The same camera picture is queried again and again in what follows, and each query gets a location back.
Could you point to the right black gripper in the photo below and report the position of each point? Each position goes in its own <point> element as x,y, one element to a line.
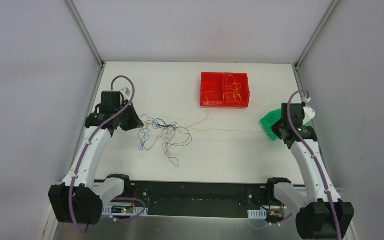
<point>281,131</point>

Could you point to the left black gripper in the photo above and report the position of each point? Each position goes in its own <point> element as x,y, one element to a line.
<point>131,117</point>

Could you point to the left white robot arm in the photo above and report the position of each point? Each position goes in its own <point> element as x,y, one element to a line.
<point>76,199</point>

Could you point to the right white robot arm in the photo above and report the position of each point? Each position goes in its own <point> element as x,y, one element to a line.
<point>321,214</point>

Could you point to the green plastic bin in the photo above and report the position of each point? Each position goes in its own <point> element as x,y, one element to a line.
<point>270,124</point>

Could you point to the right red bin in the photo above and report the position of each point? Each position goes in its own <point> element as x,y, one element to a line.
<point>237,90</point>

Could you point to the red bin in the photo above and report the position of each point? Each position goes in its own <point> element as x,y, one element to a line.
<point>212,89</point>
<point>237,90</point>

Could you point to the left red bin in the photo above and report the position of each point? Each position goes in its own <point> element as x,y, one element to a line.
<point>212,89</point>

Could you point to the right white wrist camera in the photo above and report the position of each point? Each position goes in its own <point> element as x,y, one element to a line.
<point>309,113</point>

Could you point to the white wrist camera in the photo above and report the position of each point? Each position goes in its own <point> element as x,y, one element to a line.
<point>309,113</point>
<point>126,93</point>

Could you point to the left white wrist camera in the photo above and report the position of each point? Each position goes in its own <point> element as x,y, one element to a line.
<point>126,93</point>

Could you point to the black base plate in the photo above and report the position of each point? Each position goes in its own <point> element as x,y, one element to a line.
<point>195,199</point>

